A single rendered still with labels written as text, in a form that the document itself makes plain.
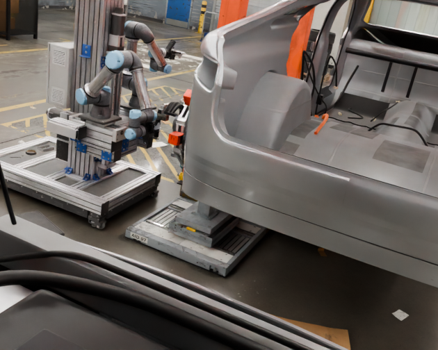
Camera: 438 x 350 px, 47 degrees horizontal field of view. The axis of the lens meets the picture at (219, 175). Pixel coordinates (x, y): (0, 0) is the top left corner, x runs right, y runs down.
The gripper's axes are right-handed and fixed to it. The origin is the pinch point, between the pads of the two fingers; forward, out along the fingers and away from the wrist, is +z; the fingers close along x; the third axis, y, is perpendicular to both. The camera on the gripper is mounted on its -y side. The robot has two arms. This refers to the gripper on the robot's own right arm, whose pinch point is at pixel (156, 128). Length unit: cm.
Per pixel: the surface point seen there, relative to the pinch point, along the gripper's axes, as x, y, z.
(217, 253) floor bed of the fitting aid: -65, -75, -7
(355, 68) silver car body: -83, 38, 253
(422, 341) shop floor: -208, -83, -3
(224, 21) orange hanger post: -11, 76, 63
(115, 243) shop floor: 5, -83, -31
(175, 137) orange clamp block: -25.9, 4.2, -19.0
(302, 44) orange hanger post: -20, 51, 256
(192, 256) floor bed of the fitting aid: -52, -76, -20
